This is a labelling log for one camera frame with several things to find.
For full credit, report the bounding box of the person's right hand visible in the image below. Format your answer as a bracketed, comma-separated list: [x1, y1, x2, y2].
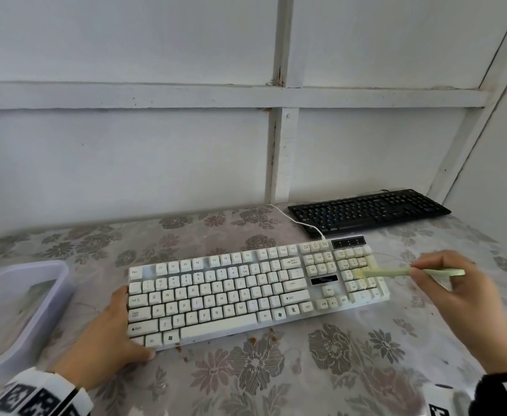
[409, 250, 507, 364]

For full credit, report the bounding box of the person's left hand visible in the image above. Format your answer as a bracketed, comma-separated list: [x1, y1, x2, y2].
[53, 285, 157, 391]

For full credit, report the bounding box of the pale green cleaning brush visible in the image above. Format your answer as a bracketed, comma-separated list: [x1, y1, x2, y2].
[354, 268, 466, 280]

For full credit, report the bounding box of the white computer keyboard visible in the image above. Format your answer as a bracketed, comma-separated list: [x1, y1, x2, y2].
[126, 235, 391, 352]

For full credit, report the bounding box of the black computer keyboard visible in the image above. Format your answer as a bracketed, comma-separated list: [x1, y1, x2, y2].
[287, 189, 452, 239]

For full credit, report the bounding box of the white right wrist device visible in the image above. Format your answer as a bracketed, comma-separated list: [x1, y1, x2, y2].
[421, 382, 471, 416]

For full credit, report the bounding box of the white patterned left wrist band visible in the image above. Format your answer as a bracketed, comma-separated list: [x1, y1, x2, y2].
[0, 367, 94, 416]

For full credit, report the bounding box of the floral plastic tablecloth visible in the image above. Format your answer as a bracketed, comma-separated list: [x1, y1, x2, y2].
[0, 203, 507, 416]

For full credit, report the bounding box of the translucent plastic container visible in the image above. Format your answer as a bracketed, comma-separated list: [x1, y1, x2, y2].
[0, 260, 76, 388]

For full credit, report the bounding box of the white keyboard cable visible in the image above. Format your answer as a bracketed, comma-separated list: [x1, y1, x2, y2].
[266, 204, 328, 244]

